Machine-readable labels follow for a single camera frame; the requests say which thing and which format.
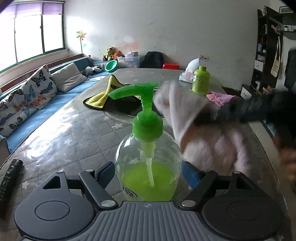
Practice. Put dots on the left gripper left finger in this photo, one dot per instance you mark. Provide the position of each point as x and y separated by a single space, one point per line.
95 183

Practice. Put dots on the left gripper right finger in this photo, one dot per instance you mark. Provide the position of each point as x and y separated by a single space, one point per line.
201 183

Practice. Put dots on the clear green soap pump bottle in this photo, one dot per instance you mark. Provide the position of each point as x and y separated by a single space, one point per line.
148 161

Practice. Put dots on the pink towel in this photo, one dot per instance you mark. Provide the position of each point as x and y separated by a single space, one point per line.
222 148

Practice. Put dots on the right hand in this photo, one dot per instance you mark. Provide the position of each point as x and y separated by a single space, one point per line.
287 156

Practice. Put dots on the hanging tote bag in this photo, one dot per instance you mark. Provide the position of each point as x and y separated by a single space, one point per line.
276 64

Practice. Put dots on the magenta cloth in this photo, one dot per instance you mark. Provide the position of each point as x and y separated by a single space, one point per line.
219 98

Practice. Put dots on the yellow black cloth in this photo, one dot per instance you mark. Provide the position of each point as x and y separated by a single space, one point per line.
101 100

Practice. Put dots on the small green bottle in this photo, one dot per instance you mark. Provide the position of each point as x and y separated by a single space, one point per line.
201 81

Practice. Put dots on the black shelf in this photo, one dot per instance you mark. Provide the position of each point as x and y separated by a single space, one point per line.
271 24

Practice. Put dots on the black remote control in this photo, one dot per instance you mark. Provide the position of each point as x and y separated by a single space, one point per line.
8 183

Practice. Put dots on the tissue pack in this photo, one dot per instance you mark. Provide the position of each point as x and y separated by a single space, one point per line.
188 74

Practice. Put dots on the blue sofa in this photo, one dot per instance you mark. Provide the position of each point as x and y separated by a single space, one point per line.
38 117

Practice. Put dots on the beige cushion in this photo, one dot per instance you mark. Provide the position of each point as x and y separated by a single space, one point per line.
68 77

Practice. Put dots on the butterfly print pillow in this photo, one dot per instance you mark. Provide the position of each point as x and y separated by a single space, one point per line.
31 96

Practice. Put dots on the black white plush toy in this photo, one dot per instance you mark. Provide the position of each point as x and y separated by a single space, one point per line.
93 70

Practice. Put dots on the red box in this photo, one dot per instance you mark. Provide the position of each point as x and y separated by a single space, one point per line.
171 66

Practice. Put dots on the green basin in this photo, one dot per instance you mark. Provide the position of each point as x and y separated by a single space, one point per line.
112 66

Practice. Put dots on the clear storage box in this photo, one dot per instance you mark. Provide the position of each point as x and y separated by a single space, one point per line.
130 61

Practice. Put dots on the plush bear toy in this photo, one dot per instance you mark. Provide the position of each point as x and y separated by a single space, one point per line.
111 54

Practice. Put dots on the black backpack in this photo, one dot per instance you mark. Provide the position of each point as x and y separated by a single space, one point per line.
153 59

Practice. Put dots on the colourful pinwheel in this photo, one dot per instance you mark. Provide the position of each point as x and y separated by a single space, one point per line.
81 36

